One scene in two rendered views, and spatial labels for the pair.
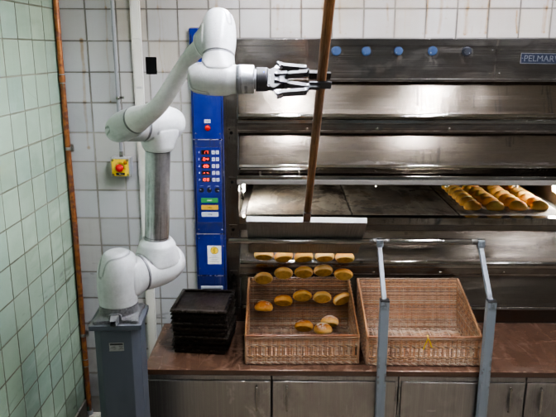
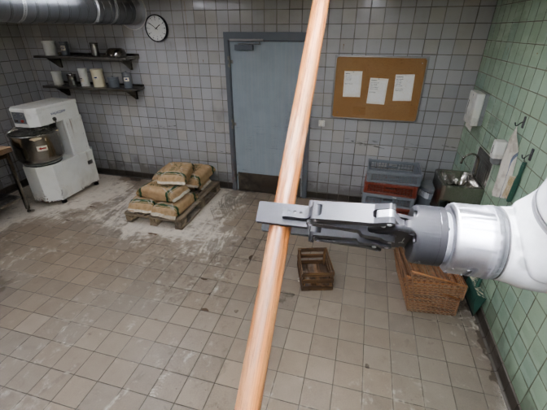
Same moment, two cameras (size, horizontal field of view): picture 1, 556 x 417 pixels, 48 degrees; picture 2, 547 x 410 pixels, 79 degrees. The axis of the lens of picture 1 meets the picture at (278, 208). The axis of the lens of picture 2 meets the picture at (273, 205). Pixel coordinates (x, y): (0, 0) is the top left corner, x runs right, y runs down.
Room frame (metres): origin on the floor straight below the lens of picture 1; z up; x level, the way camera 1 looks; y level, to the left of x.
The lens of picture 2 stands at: (2.41, -0.05, 2.19)
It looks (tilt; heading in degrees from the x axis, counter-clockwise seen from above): 28 degrees down; 194
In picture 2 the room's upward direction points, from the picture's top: straight up
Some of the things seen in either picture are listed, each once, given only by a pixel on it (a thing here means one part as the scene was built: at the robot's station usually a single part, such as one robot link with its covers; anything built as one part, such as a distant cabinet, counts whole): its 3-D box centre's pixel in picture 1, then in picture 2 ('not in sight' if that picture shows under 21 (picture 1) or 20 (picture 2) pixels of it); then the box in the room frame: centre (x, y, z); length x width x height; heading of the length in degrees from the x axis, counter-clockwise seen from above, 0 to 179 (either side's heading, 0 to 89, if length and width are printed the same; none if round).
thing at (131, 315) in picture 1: (117, 310); not in sight; (2.36, 0.64, 1.03); 0.22 x 0.18 x 0.06; 3
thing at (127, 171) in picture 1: (122, 166); not in sight; (3.22, 0.81, 1.46); 0.10 x 0.07 x 0.10; 89
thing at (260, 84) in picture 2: not in sight; (268, 122); (-1.93, -1.21, 1.08); 1.14 x 0.09 x 2.16; 89
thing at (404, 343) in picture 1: (414, 318); not in sight; (2.97, -0.70, 0.72); 0.56 x 0.49 x 0.28; 90
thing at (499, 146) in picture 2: not in sight; (497, 152); (-0.63, 1.13, 1.28); 0.09 x 0.09 x 0.20; 89
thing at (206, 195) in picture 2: not in sight; (177, 199); (-1.29, -2.37, 0.07); 1.20 x 0.80 x 0.14; 179
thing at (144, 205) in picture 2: not in sight; (150, 198); (-1.00, -2.56, 0.22); 0.62 x 0.36 x 0.15; 4
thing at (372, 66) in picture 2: not in sight; (376, 89); (-1.94, 0.14, 1.55); 1.04 x 0.03 x 0.74; 89
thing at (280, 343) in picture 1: (299, 318); not in sight; (2.98, -0.11, 0.72); 0.56 x 0.49 x 0.28; 90
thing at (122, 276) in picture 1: (119, 275); not in sight; (2.39, 0.64, 1.17); 0.18 x 0.16 x 0.22; 138
